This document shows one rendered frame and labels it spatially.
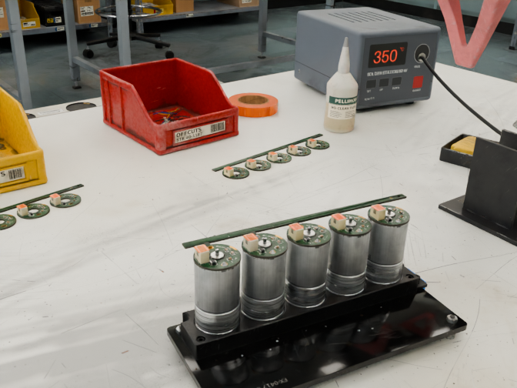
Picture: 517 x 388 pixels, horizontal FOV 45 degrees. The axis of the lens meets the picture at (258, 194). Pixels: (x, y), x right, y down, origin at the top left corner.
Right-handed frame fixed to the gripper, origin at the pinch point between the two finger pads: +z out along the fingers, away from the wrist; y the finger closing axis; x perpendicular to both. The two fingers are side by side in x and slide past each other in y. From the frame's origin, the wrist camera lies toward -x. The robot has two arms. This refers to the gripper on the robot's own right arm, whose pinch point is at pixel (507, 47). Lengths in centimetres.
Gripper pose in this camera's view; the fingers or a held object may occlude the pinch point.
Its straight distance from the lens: 51.3
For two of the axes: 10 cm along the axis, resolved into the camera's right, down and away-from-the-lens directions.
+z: -0.3, 9.0, 4.4
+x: 5.8, 3.8, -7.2
